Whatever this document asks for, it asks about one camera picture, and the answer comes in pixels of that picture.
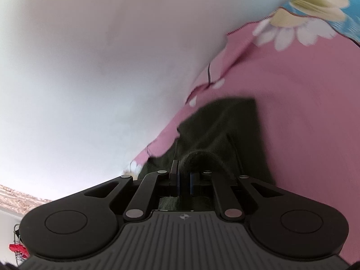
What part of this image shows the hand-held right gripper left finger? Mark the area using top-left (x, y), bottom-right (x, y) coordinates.
top-left (84, 160), bottom-right (180, 220)

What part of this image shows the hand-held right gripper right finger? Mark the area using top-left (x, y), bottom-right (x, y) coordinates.
top-left (190, 170), bottom-right (284, 220)

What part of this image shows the dark green knit sweater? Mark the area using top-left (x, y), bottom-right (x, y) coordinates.
top-left (138, 97), bottom-right (277, 212)

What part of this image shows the pink floral bed sheet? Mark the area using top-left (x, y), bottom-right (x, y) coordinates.
top-left (122, 8), bottom-right (360, 262)

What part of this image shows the beige patterned curtain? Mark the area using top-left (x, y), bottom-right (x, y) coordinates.
top-left (0, 184), bottom-right (52, 211)

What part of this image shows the red cloth item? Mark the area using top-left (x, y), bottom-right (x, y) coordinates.
top-left (8, 243), bottom-right (29, 259)

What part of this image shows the metal wire rack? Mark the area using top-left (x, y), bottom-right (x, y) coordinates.
top-left (13, 223), bottom-right (29, 268)

